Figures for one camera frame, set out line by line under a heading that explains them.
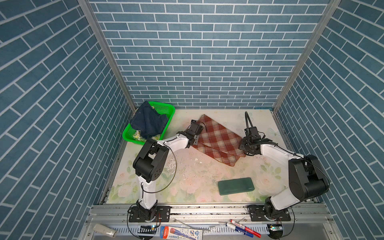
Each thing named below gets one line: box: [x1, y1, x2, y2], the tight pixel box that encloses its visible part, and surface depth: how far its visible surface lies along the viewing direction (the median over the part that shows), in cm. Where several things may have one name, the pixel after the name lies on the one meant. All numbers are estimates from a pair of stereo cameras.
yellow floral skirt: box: [132, 130, 161, 142], surface depth 101 cm
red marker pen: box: [230, 219, 262, 238], surface depth 71 cm
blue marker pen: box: [225, 222, 254, 238], surface depth 70 cm
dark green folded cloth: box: [217, 177, 255, 196], surface depth 84 cm
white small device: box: [93, 223, 118, 238], surface depth 68 cm
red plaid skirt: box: [192, 114, 246, 167], surface depth 101 cm
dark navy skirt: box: [129, 100, 169, 140], surface depth 103 cm
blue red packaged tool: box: [159, 226, 203, 240], surface depth 69 cm
